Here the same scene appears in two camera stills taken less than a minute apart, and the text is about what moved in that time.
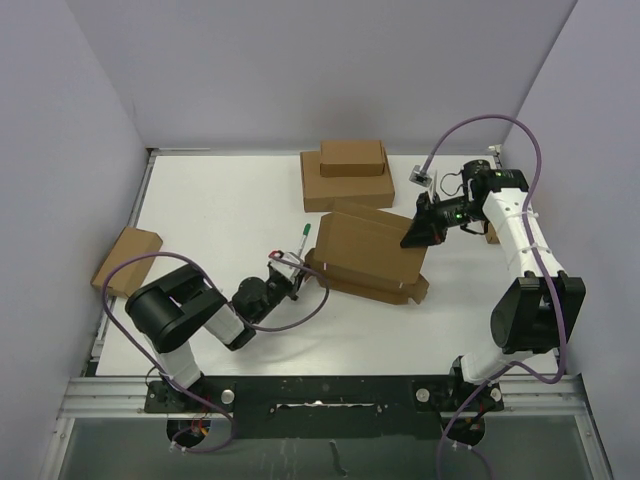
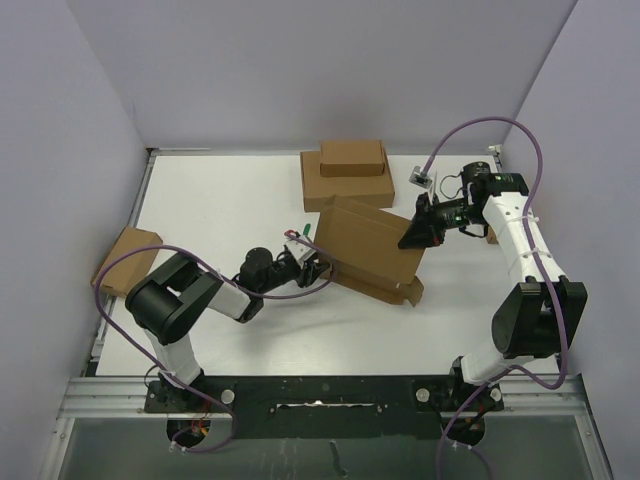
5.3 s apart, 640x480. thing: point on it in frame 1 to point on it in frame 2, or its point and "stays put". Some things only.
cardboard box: x=492 y=236 stays put
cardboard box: x=359 y=253 stays put
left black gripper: x=295 y=285 to x=311 y=268
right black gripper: x=426 y=229 stays put
